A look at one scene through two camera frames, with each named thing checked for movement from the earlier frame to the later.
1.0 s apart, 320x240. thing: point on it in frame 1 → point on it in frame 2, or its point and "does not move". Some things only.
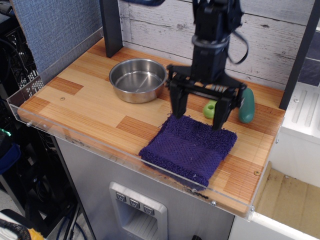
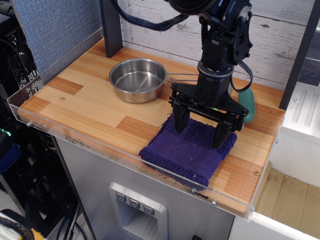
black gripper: (207, 75) → (210, 96)
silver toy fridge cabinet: (122, 198) does not move
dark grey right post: (308, 35) does not move
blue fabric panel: (55, 28) does not move
